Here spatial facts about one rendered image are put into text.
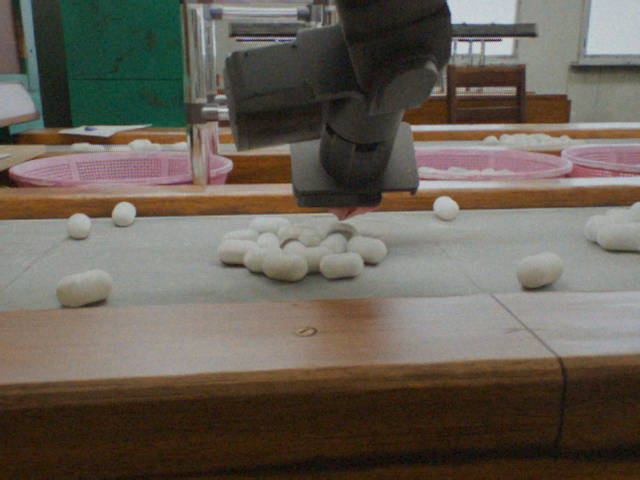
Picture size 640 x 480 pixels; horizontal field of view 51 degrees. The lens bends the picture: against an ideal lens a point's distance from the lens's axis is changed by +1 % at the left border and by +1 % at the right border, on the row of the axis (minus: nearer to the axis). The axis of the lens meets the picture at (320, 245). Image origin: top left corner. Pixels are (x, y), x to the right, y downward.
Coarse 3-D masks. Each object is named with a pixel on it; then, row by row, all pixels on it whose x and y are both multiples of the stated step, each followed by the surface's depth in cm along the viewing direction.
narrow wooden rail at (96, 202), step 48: (0, 192) 67; (48, 192) 67; (96, 192) 67; (144, 192) 67; (192, 192) 67; (240, 192) 67; (288, 192) 68; (432, 192) 69; (480, 192) 70; (528, 192) 70; (576, 192) 71; (624, 192) 71
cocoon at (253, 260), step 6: (252, 252) 48; (258, 252) 48; (264, 252) 48; (270, 252) 48; (276, 252) 48; (282, 252) 49; (246, 258) 48; (252, 258) 48; (258, 258) 48; (246, 264) 48; (252, 264) 48; (258, 264) 48; (252, 270) 48; (258, 270) 48
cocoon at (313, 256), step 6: (294, 252) 49; (300, 252) 48; (306, 252) 48; (312, 252) 48; (318, 252) 48; (324, 252) 48; (330, 252) 49; (306, 258) 48; (312, 258) 48; (318, 258) 48; (312, 264) 48; (318, 264) 48; (312, 270) 48; (318, 270) 48
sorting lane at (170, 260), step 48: (0, 240) 58; (48, 240) 58; (96, 240) 58; (144, 240) 58; (192, 240) 58; (384, 240) 58; (432, 240) 58; (480, 240) 58; (528, 240) 58; (576, 240) 58; (0, 288) 45; (48, 288) 45; (144, 288) 45; (192, 288) 45; (240, 288) 45; (288, 288) 45; (336, 288) 45; (384, 288) 45; (432, 288) 45; (480, 288) 45; (528, 288) 45; (576, 288) 45; (624, 288) 45
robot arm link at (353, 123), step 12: (324, 108) 44; (336, 108) 46; (348, 108) 45; (360, 108) 44; (324, 120) 45; (336, 120) 47; (348, 120) 46; (360, 120) 45; (372, 120) 45; (384, 120) 45; (396, 120) 46; (336, 132) 48; (348, 132) 47; (360, 132) 46; (372, 132) 46; (384, 132) 47
